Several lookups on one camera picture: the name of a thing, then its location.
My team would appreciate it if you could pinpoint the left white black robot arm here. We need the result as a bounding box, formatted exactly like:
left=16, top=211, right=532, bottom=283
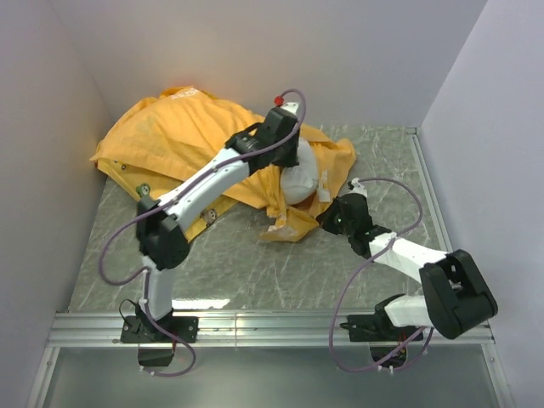
left=136, top=102, right=305, bottom=342

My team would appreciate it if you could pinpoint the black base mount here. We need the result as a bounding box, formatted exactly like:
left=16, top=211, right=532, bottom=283
left=340, top=313, right=434, bottom=374
left=120, top=314, right=199, bottom=368

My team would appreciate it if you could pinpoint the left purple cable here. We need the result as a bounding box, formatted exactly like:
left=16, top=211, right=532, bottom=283
left=98, top=88, right=307, bottom=377

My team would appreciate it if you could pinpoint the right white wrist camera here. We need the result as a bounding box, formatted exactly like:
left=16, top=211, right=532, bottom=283
left=347, top=178, right=368, bottom=198

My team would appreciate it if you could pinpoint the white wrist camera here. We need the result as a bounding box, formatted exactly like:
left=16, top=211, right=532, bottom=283
left=347, top=178, right=368, bottom=198
left=274, top=95, right=299, bottom=116

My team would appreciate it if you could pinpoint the white pillow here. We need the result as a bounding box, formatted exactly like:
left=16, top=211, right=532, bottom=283
left=280, top=138, right=319, bottom=205

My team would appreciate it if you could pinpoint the aluminium frame rail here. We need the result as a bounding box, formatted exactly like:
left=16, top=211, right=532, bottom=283
left=25, top=127, right=507, bottom=408

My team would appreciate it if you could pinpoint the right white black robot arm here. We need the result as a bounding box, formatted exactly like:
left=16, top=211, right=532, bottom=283
left=317, top=193, right=498, bottom=341

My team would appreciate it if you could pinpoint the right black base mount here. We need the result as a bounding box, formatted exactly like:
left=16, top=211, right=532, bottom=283
left=340, top=313, right=434, bottom=374

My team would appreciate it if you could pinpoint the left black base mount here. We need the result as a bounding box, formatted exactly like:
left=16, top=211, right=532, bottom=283
left=120, top=314, right=199, bottom=368

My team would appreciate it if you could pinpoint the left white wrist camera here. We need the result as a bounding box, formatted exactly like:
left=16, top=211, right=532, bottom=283
left=274, top=95, right=299, bottom=116

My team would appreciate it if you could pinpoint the yellow vehicle print pillow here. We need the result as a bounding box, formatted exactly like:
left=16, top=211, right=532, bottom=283
left=95, top=156, right=239, bottom=241

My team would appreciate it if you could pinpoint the orange Mickey Mouse pillowcase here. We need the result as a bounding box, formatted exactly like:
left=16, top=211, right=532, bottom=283
left=91, top=87, right=356, bottom=242

